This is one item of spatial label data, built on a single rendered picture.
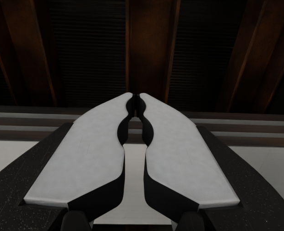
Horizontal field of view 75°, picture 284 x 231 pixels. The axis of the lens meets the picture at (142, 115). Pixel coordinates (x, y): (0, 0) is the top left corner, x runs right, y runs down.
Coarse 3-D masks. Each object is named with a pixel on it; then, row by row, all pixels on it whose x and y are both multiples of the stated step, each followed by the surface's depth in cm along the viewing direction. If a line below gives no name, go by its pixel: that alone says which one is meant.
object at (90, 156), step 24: (120, 96) 11; (96, 120) 9; (120, 120) 9; (72, 144) 7; (96, 144) 7; (120, 144) 7; (48, 168) 6; (72, 168) 6; (96, 168) 6; (120, 168) 6; (48, 192) 5; (72, 192) 5; (96, 192) 6; (120, 192) 7; (96, 216) 6
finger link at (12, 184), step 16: (64, 128) 8; (48, 144) 7; (16, 160) 6; (32, 160) 6; (48, 160) 6; (0, 176) 6; (16, 176) 6; (32, 176) 6; (0, 192) 5; (16, 192) 5; (0, 208) 5; (16, 208) 5; (32, 208) 5; (48, 208) 5; (64, 208) 5; (0, 224) 5; (16, 224) 5; (32, 224) 5; (48, 224) 5
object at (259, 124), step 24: (0, 120) 23; (24, 120) 23; (48, 120) 24; (72, 120) 24; (192, 120) 25; (216, 120) 25; (240, 120) 25; (264, 120) 25; (240, 144) 23; (264, 144) 23
